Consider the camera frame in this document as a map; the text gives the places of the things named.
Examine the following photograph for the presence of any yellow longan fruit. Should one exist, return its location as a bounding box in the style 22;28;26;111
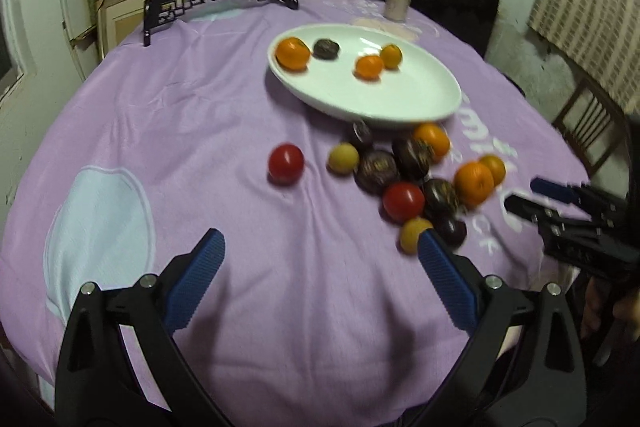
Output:
398;217;433;256
326;142;360;176

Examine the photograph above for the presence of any white oval plate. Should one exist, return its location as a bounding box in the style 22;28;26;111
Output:
267;24;462;129

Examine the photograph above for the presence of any wooden chair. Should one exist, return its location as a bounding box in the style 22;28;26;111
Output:
552;76;626;179

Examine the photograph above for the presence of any large orange tangerine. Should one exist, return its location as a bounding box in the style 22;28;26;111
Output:
274;37;311;72

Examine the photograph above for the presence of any red cherry tomato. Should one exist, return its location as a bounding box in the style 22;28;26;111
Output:
382;182;425;223
268;143;305;186

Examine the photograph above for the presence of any purple smile tablecloth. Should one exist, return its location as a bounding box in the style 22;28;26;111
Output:
0;0;609;427

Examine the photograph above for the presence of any central orange tangerine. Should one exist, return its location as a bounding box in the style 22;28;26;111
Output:
454;161;495;208

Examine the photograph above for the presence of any dark wrinkled passion fruit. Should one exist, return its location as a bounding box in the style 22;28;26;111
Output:
312;38;341;61

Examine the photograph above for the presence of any right hand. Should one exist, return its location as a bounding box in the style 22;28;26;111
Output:
580;279;640;343

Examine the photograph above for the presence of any white drink can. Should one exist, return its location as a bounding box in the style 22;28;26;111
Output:
384;0;411;23

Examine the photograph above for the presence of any orange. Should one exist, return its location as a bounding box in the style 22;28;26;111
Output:
378;44;404;70
478;154;506;186
412;122;451;162

